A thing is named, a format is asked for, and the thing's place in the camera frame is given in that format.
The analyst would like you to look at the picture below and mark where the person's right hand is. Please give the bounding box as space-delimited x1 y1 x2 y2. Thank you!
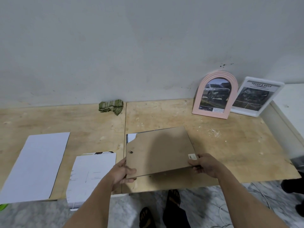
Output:
188 153 226 180

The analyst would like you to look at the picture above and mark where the person's left hand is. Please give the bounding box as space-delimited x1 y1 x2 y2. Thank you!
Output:
104 158 137 192

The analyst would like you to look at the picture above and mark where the brown frame backing board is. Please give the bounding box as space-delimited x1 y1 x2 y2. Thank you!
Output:
125 126 199 180

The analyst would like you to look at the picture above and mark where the person's left forearm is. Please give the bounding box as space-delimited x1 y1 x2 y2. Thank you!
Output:
62 176 115 228

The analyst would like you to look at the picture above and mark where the person's right forearm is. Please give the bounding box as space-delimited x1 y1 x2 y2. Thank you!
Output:
214 169 289 228

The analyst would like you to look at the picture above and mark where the stack of printed white papers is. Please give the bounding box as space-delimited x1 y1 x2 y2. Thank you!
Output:
66 152 117 211

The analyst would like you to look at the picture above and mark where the person's right sandalled foot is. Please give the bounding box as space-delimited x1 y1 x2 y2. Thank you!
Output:
166 189 181 209

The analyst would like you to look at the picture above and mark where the person's sandalled foot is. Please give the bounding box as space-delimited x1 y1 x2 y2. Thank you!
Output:
166 189 181 209
139 206 158 228

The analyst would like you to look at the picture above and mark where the person's left sandalled foot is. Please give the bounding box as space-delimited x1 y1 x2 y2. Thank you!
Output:
139 206 158 228

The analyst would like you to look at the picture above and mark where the person's dark trouser leg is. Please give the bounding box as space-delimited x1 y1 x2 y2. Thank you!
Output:
162 204 191 228

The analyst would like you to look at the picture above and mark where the green striped cloth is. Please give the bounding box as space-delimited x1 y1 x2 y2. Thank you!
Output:
98 99 124 116

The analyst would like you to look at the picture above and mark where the large blank white paper sheet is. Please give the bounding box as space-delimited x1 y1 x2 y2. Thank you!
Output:
0 132 71 204

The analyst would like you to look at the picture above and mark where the grey box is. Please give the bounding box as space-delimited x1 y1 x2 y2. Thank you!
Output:
289 157 304 174

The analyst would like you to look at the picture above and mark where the white side cabinet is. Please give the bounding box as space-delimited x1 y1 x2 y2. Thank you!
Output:
261 84 304 160

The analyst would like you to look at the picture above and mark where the pink arched picture frame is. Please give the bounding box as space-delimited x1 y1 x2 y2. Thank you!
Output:
192 71 238 119

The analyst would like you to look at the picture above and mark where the white cable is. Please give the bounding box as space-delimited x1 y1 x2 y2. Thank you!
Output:
218 182 272 228

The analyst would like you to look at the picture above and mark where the white rectangular picture frame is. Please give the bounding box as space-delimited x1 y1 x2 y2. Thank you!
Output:
230 76 285 117

